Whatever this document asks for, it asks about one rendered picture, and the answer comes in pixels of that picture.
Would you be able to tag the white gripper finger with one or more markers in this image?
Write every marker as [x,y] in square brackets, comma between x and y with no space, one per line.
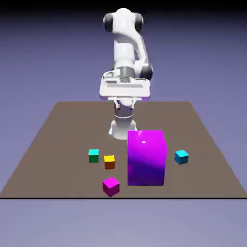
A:
[117,103]
[132,103]

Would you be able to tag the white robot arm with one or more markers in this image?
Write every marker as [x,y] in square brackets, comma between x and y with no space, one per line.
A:
[123,38]

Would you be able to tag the small orange cube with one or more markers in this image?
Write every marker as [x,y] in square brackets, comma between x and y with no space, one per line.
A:
[109,162]

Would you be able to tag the small blue cube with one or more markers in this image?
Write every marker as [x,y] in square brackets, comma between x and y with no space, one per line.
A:
[181,157]

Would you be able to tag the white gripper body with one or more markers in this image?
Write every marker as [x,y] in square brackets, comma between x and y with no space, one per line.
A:
[124,88]

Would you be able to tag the small green cube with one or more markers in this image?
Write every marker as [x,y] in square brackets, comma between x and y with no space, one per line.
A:
[93,155]

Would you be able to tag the small magenta cube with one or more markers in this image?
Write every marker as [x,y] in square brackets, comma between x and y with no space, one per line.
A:
[111,186]

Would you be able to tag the large magenta box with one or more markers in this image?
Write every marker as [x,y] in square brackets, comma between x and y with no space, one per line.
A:
[146,158]

